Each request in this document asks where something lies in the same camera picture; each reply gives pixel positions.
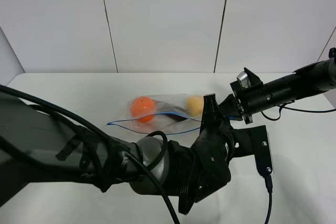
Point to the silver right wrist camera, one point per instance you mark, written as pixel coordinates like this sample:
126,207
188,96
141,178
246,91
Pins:
243,80

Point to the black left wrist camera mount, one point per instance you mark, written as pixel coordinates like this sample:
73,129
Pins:
254,141

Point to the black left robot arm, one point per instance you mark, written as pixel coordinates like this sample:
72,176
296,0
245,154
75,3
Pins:
42,142

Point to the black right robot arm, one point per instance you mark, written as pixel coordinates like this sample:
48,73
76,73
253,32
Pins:
250,95

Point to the clear zip bag blue zipper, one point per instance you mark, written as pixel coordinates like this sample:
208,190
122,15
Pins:
126,121

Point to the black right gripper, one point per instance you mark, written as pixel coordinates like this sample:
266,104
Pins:
234,107

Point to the yellow pear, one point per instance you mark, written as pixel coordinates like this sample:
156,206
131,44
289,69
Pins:
194,105

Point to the orange fruit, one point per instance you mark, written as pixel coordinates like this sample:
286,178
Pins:
143,109

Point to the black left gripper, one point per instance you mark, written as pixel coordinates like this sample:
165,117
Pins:
210,153

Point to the dark purple eggplant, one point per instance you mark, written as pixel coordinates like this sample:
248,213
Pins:
173,112

